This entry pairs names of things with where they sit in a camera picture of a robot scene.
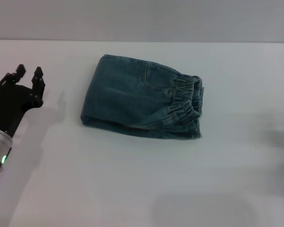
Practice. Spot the blue denim shorts cartoon print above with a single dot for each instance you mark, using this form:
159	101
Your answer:
137	101

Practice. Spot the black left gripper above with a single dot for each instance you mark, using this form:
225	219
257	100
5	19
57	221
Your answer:
11	106

